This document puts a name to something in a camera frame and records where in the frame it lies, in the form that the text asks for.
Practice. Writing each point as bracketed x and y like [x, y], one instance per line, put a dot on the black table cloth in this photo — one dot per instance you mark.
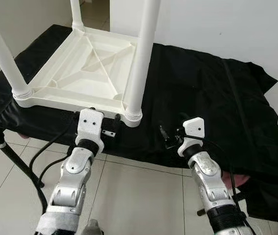
[212, 107]

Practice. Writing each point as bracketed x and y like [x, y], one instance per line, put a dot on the grey left robot foot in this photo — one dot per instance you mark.
[92, 227]

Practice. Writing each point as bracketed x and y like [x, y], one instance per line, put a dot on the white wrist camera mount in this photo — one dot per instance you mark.
[193, 132]
[90, 127]

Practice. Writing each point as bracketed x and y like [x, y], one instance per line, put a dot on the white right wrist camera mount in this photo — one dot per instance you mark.
[193, 132]

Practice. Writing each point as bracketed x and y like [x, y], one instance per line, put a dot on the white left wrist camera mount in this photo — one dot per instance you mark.
[90, 127]

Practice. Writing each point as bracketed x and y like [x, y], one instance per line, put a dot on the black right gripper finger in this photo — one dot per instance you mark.
[184, 118]
[164, 134]

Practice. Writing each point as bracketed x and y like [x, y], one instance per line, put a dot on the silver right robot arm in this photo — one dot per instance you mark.
[212, 191]

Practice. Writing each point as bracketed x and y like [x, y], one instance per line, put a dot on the white plastic children table top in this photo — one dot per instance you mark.
[85, 68]

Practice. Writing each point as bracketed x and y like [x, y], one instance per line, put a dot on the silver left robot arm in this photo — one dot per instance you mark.
[70, 186]

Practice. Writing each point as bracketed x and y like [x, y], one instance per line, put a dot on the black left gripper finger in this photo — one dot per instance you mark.
[117, 121]
[92, 108]

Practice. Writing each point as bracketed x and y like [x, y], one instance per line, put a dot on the pink cloth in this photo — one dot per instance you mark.
[237, 180]

